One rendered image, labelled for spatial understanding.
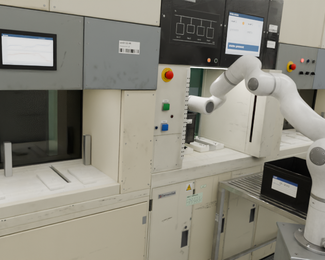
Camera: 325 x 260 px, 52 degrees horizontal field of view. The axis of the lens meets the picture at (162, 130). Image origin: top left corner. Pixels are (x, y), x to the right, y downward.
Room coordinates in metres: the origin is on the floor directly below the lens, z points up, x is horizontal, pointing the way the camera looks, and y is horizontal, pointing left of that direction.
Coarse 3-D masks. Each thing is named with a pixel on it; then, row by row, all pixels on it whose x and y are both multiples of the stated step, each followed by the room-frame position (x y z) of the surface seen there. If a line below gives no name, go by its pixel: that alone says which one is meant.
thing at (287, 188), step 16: (272, 160) 1.72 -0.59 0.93; (288, 160) 1.80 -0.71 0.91; (304, 160) 1.78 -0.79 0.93; (272, 176) 1.62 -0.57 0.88; (288, 176) 1.55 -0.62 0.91; (304, 176) 1.49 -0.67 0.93; (272, 192) 1.61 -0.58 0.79; (288, 192) 1.54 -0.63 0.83; (304, 192) 1.48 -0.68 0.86; (304, 208) 1.47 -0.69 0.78
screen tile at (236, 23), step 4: (232, 20) 1.83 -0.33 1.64; (236, 20) 1.85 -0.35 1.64; (240, 20) 1.87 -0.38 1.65; (232, 24) 1.83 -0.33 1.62; (236, 24) 1.85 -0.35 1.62; (240, 24) 1.87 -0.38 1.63; (240, 28) 1.87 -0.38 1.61; (244, 28) 1.89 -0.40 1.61; (232, 32) 1.84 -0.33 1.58; (236, 32) 1.85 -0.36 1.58; (240, 32) 1.87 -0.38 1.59; (244, 32) 1.89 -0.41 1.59; (232, 36) 1.84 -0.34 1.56; (236, 36) 1.86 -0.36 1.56; (240, 36) 1.88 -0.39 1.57; (244, 36) 1.89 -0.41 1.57; (236, 40) 1.86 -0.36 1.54; (240, 40) 1.88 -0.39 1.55
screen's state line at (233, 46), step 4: (228, 44) 1.82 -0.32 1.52; (232, 44) 1.84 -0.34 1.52; (236, 44) 1.86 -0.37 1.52; (240, 44) 1.88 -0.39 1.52; (244, 44) 1.90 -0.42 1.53; (228, 48) 1.82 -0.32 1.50; (232, 48) 1.84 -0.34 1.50; (236, 48) 1.86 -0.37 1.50; (240, 48) 1.88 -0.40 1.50; (244, 48) 1.90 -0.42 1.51; (248, 48) 1.92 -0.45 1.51; (252, 48) 1.94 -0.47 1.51; (256, 48) 1.97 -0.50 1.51
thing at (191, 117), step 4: (188, 112) 2.03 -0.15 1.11; (192, 112) 2.00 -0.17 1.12; (188, 116) 1.95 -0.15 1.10; (192, 116) 1.97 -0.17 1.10; (188, 120) 1.95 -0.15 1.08; (192, 120) 1.97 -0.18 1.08; (188, 124) 1.95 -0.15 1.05; (192, 124) 1.97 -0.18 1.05; (188, 128) 1.95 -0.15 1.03; (192, 128) 1.97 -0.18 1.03; (188, 132) 1.95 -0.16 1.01; (192, 132) 1.97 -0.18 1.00; (188, 136) 1.95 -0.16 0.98; (192, 136) 1.97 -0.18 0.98; (188, 140) 1.96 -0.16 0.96; (192, 140) 1.98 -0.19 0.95; (184, 148) 1.96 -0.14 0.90
